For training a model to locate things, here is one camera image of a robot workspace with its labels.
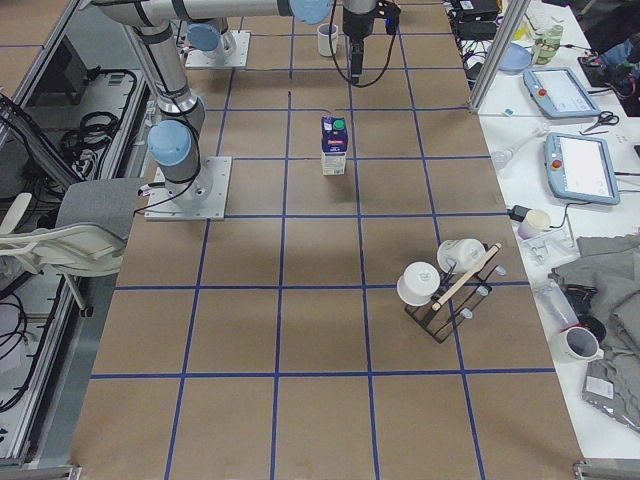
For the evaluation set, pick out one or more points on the white grey mug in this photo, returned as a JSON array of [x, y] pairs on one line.
[[327, 39]]

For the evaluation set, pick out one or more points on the lilac cream cup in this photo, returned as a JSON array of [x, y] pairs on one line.
[[534, 223]]

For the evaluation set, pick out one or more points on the white cup on rack right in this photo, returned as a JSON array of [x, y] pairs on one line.
[[459, 256]]

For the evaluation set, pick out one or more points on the blue plate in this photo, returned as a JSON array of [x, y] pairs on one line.
[[515, 60]]

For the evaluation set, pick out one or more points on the black scissors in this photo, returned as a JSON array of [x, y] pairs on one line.
[[605, 118]]

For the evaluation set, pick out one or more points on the teach pendant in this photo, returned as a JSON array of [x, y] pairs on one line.
[[559, 94], [580, 168]]

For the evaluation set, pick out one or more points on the grey office chair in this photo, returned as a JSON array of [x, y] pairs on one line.
[[89, 237]]

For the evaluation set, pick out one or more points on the lower teach pendant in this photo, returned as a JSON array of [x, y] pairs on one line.
[[580, 168]]

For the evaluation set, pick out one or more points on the upper teach pendant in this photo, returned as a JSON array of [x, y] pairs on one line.
[[559, 94]]

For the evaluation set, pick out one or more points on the grey cloth pile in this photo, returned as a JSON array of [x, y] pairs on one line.
[[611, 267]]

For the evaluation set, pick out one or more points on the white cup on rack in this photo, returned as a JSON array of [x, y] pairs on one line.
[[419, 281], [459, 256]]

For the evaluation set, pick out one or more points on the aluminium frame post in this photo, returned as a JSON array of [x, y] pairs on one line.
[[513, 15]]

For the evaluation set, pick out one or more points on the blue white milk carton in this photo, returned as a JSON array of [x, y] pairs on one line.
[[334, 145]]

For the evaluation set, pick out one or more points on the black wire cup rack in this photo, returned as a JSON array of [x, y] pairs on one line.
[[457, 297]]

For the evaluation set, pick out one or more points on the green tape rolls stack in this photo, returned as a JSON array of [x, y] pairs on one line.
[[546, 45]]

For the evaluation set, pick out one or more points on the white cup on rack left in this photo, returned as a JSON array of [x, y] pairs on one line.
[[419, 281]]

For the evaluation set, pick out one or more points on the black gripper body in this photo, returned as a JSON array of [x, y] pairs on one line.
[[357, 26]]

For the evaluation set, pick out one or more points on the white mug red rim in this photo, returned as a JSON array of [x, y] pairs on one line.
[[575, 344]]

